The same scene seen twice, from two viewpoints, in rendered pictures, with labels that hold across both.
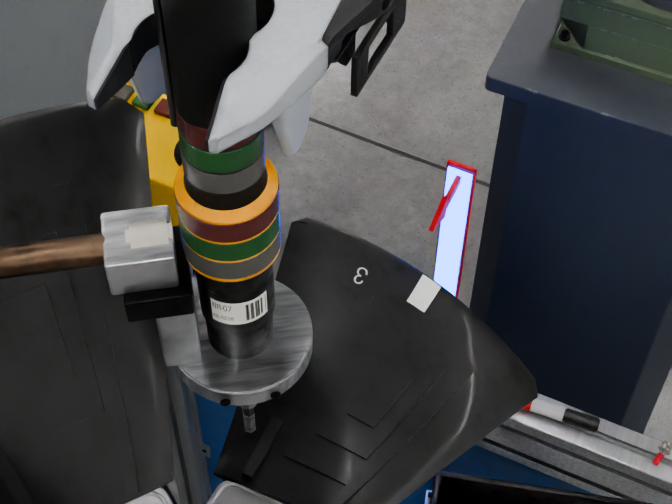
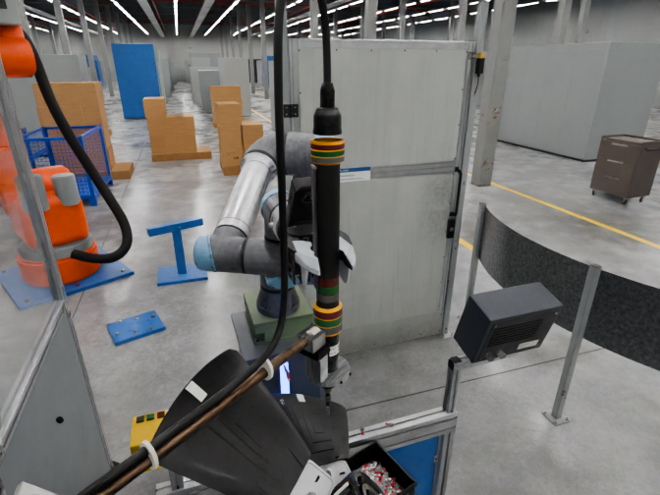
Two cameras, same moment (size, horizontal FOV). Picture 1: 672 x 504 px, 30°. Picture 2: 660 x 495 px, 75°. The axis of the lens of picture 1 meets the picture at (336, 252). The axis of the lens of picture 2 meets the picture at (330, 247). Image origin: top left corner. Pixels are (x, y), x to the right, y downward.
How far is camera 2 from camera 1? 44 cm
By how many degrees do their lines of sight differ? 45
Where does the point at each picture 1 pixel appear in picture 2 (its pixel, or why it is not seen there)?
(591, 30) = (265, 333)
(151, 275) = (321, 341)
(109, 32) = (309, 258)
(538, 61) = (255, 350)
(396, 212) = not seen: hidden behind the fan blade
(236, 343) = (334, 363)
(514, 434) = not seen: hidden behind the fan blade
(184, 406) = not seen: outside the picture
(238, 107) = (352, 258)
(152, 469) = (303, 453)
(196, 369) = (328, 379)
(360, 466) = (331, 442)
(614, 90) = (281, 346)
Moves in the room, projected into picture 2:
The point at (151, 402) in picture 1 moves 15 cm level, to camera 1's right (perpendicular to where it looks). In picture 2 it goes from (292, 431) to (355, 388)
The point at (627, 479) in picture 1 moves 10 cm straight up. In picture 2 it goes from (358, 446) to (359, 420)
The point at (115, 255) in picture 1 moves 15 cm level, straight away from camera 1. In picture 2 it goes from (312, 338) to (231, 310)
